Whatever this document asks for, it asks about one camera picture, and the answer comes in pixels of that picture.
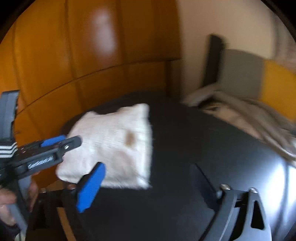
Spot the cream knitted sweater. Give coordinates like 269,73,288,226
56,103,152,189

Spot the person's left hand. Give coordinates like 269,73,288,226
0,180,40,227

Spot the grey cloth on bed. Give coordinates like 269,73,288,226
183,85,295,163

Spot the black post behind cushion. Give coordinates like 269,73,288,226
202,34,225,87

